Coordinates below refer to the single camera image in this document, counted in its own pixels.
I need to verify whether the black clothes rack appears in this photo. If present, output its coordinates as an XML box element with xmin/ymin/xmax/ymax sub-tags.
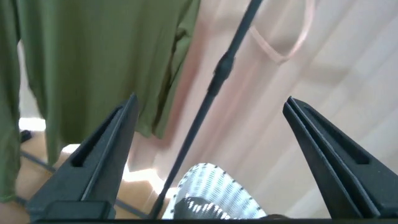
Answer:
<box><xmin>15</xmin><ymin>0</ymin><xmax>264</xmax><ymax>220</ymax></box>

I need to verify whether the green sleeveless shirt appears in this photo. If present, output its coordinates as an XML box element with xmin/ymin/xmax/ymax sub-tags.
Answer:
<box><xmin>0</xmin><ymin>0</ymin><xmax>201</xmax><ymax>203</ymax></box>

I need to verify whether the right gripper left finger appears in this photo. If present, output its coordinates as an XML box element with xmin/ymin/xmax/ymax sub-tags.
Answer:
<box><xmin>25</xmin><ymin>93</ymin><xmax>140</xmax><ymax>220</ymax></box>

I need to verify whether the pink clothes hanger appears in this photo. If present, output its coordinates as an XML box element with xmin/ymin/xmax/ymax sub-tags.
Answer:
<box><xmin>248</xmin><ymin>0</ymin><xmax>317</xmax><ymax>65</ymax></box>

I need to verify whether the white laundry basket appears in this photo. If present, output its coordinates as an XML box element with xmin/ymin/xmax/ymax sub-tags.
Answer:
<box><xmin>161</xmin><ymin>162</ymin><xmax>290</xmax><ymax>220</ymax></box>

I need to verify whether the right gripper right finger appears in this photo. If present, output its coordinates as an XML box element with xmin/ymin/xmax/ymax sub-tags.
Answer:
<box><xmin>282</xmin><ymin>95</ymin><xmax>398</xmax><ymax>220</ymax></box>

